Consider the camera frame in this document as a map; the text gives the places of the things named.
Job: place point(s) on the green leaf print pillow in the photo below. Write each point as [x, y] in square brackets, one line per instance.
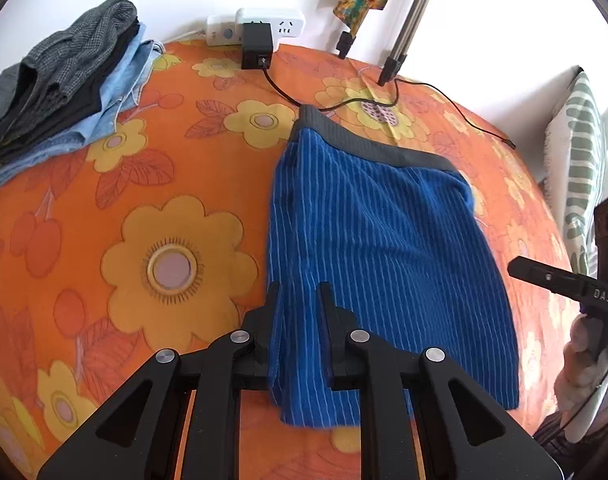
[584, 160]

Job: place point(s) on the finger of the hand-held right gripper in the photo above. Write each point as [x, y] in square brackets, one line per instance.
[544, 276]

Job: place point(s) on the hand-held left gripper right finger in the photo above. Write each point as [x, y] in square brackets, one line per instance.
[337, 345]

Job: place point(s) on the metal tripod legs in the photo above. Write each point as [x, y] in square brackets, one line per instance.
[409, 25]

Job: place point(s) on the black power adapter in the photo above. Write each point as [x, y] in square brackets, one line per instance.
[256, 42]

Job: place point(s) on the large white power strip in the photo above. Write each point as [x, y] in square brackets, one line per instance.
[286, 22]

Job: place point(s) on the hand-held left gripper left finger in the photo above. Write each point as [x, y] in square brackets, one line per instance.
[263, 342]

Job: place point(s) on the person's right forearm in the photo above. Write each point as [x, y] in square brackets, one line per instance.
[579, 410]

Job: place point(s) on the grey tweed garment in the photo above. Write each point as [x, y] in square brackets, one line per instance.
[74, 45]

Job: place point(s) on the person's right hand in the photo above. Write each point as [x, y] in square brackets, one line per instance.
[580, 340]

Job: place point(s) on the black folded garment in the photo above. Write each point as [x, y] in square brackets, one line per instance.
[86, 95]

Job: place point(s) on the stack of folded clothes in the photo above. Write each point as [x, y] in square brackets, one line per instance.
[126, 67]

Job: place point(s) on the blue striped pants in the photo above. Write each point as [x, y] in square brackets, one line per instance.
[384, 240]

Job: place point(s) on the orange floral bedsheet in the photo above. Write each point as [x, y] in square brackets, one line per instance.
[134, 185]

